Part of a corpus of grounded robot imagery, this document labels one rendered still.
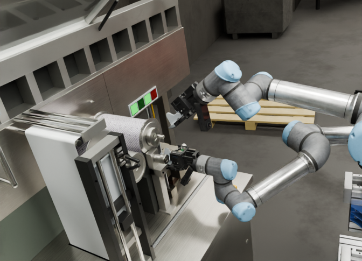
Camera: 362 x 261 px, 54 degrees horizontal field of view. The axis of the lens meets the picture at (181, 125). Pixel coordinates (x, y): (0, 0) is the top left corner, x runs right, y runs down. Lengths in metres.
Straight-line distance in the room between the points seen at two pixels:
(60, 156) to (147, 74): 0.86
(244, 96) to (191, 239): 0.62
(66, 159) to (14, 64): 0.40
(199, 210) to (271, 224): 1.26
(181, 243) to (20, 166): 0.67
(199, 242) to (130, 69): 0.90
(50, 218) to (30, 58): 0.65
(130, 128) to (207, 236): 0.51
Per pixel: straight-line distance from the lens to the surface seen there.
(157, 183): 1.49
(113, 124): 1.48
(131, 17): 1.84
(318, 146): 1.46
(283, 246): 2.62
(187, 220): 1.53
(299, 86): 1.21
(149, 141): 1.40
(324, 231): 2.75
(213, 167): 1.39
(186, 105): 1.24
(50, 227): 1.63
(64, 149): 1.19
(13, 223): 1.51
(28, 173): 1.48
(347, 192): 1.89
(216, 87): 1.14
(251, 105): 1.14
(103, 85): 1.68
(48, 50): 1.48
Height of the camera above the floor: 1.94
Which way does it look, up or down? 28 degrees down
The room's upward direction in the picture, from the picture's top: 10 degrees counter-clockwise
